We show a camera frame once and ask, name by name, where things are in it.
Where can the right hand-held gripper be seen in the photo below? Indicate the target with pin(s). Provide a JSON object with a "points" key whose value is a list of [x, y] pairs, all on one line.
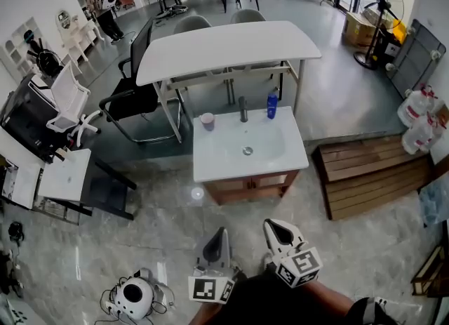
{"points": [[298, 265]]}

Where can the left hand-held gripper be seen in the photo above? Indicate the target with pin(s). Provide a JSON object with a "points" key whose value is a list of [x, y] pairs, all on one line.
{"points": [[217, 264]]}

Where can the grey cup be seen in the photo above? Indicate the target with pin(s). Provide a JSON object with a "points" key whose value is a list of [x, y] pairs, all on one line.
{"points": [[207, 123]]}

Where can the blue bottle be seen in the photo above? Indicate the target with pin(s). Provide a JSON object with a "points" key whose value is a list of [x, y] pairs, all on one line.
{"points": [[272, 106]]}

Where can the person's left forearm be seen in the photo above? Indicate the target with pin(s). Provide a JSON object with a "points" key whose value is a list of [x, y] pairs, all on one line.
{"points": [[203, 314]]}

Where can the person's right forearm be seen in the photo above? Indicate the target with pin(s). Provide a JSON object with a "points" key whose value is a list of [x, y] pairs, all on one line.
{"points": [[326, 299]]}

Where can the person's shoe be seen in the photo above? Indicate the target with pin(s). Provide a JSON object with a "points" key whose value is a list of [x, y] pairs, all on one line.
{"points": [[267, 261]]}

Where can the person's black trousers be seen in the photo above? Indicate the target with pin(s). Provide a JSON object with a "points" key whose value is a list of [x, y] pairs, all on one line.
{"points": [[266, 302]]}

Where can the brown wooden vanity cabinet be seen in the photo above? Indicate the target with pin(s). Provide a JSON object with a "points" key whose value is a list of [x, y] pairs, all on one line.
{"points": [[238, 190]]}

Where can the white round pod device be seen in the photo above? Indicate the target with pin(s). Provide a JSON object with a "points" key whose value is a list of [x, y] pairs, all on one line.
{"points": [[135, 299]]}

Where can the large white washbasin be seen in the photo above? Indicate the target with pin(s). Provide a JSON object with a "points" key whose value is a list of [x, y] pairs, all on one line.
{"points": [[217, 155]]}

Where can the brown wooden slatted bench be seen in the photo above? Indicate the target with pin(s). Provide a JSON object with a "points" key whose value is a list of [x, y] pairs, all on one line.
{"points": [[372, 183]]}

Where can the white power strip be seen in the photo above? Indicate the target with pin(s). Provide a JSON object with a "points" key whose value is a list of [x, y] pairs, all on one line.
{"points": [[113, 309]]}

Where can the black metal stand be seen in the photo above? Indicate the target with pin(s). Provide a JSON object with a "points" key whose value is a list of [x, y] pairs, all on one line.
{"points": [[108, 190]]}

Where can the blue plastic sheet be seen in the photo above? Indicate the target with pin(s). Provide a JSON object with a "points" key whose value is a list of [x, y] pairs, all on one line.
{"points": [[435, 200]]}

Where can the small white side table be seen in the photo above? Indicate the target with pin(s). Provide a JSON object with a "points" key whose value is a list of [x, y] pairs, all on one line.
{"points": [[66, 179]]}

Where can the clear water jug red label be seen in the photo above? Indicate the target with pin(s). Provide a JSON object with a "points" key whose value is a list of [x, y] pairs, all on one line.
{"points": [[415, 106], [421, 135]]}

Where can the black office chair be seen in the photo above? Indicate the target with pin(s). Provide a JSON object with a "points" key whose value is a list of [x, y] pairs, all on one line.
{"points": [[133, 99]]}

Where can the black headset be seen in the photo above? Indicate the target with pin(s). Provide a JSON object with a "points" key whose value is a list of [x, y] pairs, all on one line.
{"points": [[15, 232]]}

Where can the white dotted board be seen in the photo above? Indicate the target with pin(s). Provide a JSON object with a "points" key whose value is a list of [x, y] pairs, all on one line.
{"points": [[17, 313]]}

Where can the white flat panel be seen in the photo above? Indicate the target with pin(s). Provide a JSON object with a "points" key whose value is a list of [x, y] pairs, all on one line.
{"points": [[22, 185]]}

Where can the white curved table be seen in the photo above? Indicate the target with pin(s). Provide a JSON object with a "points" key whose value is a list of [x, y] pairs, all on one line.
{"points": [[224, 48]]}

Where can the white mesh office chair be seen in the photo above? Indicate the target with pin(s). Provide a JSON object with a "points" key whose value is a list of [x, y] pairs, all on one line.
{"points": [[68, 95]]}

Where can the black box with white label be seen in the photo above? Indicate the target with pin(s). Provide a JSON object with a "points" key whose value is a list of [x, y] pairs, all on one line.
{"points": [[387, 48]]}

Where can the grey folded panel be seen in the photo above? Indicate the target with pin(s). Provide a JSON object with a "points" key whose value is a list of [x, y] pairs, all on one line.
{"points": [[419, 58]]}

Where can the black machine cabinet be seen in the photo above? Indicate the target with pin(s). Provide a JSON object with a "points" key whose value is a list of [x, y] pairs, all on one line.
{"points": [[28, 116]]}

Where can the grey shell chair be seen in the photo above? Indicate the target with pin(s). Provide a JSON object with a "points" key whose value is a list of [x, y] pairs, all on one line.
{"points": [[247, 15], [192, 23]]}

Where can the brown cardboard box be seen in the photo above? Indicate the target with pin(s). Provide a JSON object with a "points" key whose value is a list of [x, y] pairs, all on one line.
{"points": [[356, 28]]}

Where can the yellow plastic sign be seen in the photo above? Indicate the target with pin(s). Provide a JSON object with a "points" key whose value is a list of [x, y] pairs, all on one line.
{"points": [[400, 32]]}

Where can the black backpack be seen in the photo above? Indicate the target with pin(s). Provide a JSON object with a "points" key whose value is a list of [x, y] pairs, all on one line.
{"points": [[47, 60]]}

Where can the black standing fan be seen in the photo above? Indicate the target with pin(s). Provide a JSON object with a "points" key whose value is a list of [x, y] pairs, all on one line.
{"points": [[382, 2]]}

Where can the white arched shelf cabinet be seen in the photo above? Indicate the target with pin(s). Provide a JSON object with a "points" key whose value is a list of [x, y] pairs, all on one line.
{"points": [[15, 53]]}

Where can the wooden black frame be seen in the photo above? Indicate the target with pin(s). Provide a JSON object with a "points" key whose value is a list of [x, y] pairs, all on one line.
{"points": [[431, 274]]}

